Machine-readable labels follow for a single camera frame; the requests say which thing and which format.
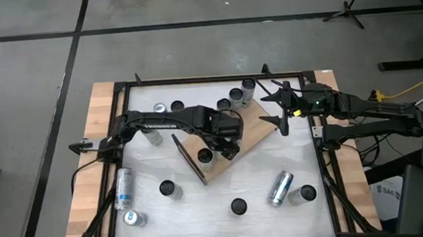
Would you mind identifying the wooden shelf with black frame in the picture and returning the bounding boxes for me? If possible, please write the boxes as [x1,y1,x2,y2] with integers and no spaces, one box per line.
[167,76,282,189]

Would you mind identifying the Celsius Tropical Vibe can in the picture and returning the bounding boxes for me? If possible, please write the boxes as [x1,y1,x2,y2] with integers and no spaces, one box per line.
[196,146,216,172]
[287,183,319,207]
[229,197,249,217]
[140,126,164,148]
[169,99,186,113]

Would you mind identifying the blue silver Red Bull can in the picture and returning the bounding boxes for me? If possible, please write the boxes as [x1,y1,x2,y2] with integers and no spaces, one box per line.
[122,208,149,229]
[264,169,297,209]
[152,102,168,115]

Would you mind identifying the black tripod stand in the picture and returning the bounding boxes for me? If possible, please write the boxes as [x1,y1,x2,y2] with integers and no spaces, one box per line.
[321,0,378,33]

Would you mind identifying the yellow cable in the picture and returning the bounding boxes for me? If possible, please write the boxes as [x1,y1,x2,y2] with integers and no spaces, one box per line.
[372,69,423,101]

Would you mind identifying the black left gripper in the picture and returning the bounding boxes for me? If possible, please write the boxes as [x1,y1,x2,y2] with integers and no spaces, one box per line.
[210,111,247,162]

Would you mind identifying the wooden table side panel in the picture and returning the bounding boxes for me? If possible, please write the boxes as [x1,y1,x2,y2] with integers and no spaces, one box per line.
[50,80,138,237]
[313,66,383,235]

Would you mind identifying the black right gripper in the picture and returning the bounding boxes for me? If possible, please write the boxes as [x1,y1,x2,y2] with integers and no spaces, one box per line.
[256,76,344,139]

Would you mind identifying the white lettered box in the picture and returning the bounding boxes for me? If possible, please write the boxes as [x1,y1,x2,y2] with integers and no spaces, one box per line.
[366,174,408,223]

